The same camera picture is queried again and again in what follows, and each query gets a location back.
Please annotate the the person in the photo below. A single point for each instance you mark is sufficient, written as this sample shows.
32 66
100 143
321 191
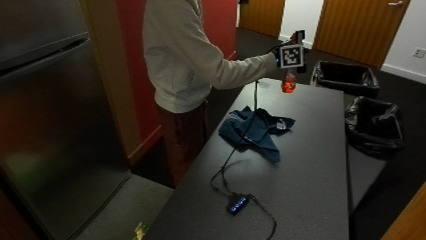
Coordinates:
177 50

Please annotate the stainless steel refrigerator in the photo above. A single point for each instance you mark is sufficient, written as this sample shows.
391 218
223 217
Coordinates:
53 116

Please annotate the black lined trash bin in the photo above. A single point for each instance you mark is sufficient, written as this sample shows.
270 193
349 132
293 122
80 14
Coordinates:
347 78
374 126

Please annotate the blue cloth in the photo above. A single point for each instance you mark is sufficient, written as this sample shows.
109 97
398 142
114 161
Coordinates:
254 131

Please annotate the white wall outlet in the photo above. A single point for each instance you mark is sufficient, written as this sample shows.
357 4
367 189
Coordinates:
418 52

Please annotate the white marker cube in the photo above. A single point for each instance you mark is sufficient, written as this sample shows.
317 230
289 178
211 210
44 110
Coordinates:
291 56

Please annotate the orange spray bottle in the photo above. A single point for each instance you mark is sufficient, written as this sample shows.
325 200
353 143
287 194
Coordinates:
287 85

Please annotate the wooden door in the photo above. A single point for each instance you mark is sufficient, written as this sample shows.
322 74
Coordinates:
361 28
261 15

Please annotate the black usb hub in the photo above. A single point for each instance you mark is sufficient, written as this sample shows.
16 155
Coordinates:
237 203

